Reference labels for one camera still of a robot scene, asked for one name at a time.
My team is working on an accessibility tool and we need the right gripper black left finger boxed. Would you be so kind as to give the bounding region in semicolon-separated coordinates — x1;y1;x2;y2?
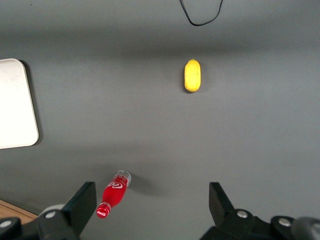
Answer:
36;181;98;240

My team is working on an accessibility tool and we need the beige rectangular tray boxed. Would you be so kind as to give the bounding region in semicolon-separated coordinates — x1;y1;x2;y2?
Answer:
0;58;40;150

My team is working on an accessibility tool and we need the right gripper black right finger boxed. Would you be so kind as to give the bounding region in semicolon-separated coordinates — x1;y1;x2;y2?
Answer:
199;181;275;240

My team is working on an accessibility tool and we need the oak wooden drawer cabinet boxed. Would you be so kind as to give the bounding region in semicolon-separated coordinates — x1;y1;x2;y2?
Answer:
0;199;36;225

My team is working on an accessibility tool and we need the thin black table cable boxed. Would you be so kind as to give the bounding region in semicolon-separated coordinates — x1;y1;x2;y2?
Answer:
178;0;225;27

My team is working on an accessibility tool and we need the yellow lemon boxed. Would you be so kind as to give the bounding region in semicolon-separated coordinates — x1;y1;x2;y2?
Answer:
183;58;203;93

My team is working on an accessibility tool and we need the red cola bottle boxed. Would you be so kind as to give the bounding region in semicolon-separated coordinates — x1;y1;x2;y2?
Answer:
95;169;133;220

